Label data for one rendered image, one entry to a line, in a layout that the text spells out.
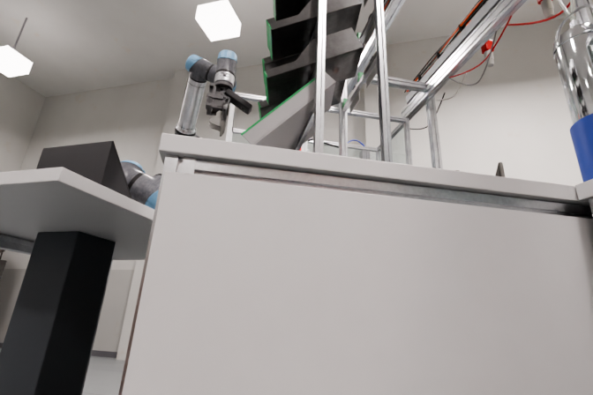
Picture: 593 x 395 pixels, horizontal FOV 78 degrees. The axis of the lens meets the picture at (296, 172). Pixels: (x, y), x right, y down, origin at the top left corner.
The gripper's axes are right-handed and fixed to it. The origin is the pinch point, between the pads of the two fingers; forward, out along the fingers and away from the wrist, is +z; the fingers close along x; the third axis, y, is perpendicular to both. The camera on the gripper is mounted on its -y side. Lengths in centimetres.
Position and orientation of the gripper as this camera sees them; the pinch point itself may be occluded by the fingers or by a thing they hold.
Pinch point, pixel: (222, 133)
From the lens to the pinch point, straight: 137.9
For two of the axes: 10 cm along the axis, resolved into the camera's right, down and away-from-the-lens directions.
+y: -9.8, -1.2, -1.7
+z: -0.4, 9.2, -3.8
